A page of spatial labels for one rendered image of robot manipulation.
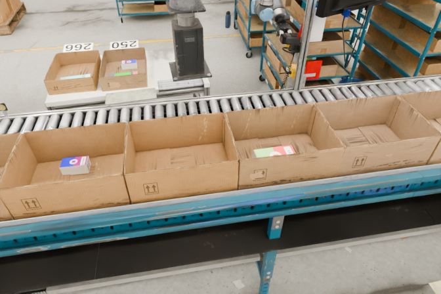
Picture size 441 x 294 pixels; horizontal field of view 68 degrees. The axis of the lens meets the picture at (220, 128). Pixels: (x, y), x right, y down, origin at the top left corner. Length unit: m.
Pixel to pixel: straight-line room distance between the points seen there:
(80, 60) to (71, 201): 1.46
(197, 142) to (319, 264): 1.14
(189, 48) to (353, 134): 1.11
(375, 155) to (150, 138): 0.89
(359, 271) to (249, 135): 1.14
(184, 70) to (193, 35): 0.25
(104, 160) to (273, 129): 0.74
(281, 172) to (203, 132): 0.38
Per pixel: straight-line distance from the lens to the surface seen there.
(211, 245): 1.44
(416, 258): 2.43
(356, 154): 1.32
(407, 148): 1.43
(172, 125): 1.36
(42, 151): 1.50
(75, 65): 2.53
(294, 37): 1.98
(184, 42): 2.10
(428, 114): 1.86
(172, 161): 1.38
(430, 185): 1.63
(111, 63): 2.47
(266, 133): 1.48
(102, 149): 1.45
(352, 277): 2.20
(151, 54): 2.54
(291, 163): 1.22
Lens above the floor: 1.84
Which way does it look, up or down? 39 degrees down
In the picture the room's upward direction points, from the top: straight up
